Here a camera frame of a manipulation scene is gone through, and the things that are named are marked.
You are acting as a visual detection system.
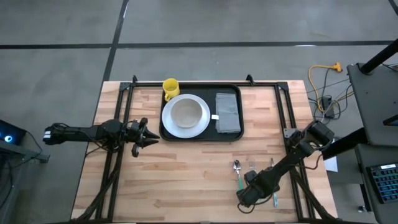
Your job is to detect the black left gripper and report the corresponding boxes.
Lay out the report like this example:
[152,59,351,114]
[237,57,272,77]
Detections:
[124,117,160,149]

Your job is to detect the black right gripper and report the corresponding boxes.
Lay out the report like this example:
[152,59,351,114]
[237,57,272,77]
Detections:
[236,169,281,208]

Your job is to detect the knife with pale blue handle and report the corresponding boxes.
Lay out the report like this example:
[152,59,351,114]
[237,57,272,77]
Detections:
[269,157,279,209]

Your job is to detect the spoon with teal handle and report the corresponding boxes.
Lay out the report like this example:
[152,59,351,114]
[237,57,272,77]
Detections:
[233,159,244,192]

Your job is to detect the white round plate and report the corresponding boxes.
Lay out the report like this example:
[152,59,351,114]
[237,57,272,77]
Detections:
[161,93,211,139]

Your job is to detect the beige bowl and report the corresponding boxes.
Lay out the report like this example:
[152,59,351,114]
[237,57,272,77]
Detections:
[169,98,204,129]

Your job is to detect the yellow mug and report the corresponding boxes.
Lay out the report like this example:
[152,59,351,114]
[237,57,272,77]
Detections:
[162,78,181,103]

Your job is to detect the black serving tray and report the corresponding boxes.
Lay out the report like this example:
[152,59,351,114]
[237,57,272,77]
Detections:
[159,83,245,142]

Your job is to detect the white paper sheet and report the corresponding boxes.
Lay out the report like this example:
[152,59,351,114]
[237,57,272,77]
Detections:
[324,155,340,174]

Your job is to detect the grey folded napkin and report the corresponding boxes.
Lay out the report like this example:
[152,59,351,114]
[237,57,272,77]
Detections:
[211,92,242,134]

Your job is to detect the black stand beam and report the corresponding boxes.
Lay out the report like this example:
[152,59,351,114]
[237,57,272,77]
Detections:
[321,126,369,161]

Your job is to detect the dark grey desk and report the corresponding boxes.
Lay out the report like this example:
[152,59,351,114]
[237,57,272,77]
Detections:
[354,143,398,224]

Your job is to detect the black power adapter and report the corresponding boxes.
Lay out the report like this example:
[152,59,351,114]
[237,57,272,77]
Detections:
[321,95,336,120]

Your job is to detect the black keyboard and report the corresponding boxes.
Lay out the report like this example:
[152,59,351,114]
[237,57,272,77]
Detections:
[366,162,398,205]

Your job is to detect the grey metal stand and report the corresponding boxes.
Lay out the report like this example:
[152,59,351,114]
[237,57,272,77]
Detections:
[0,139,51,164]

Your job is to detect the computer with blue light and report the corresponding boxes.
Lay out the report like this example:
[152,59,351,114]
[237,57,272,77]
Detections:
[0,119,27,146]

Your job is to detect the black round pole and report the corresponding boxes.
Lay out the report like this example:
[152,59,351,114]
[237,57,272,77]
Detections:
[359,38,398,75]

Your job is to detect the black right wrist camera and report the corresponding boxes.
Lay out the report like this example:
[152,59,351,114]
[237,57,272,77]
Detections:
[244,170,258,185]

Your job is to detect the black aluminium table frame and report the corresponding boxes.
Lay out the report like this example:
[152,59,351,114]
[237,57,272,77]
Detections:
[70,73,340,224]

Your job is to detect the yellow extension cable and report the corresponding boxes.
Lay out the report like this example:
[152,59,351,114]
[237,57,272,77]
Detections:
[307,62,343,113]

